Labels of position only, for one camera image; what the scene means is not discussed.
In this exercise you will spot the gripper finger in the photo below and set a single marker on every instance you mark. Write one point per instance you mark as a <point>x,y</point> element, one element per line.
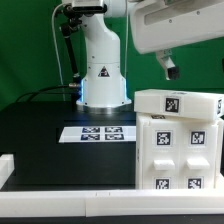
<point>172,72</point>

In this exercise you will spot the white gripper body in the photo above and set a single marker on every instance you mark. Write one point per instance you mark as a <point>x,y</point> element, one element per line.
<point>164,24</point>

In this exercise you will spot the white block with markers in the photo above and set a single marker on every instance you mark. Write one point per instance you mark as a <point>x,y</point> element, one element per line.
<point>196,105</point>

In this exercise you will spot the white cabinet door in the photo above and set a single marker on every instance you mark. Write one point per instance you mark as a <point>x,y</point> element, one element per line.
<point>160,155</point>
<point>197,157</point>

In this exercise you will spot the white cabinet body box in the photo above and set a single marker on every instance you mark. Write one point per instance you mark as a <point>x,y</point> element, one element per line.
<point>143,120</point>

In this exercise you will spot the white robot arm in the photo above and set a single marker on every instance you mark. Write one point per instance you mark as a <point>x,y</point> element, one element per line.
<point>103,88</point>

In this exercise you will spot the white marker base sheet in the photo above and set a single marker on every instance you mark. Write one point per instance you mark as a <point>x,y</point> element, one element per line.
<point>78,134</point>

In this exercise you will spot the white frame rail fence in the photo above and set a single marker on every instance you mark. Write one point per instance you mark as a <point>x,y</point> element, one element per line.
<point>106,202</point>

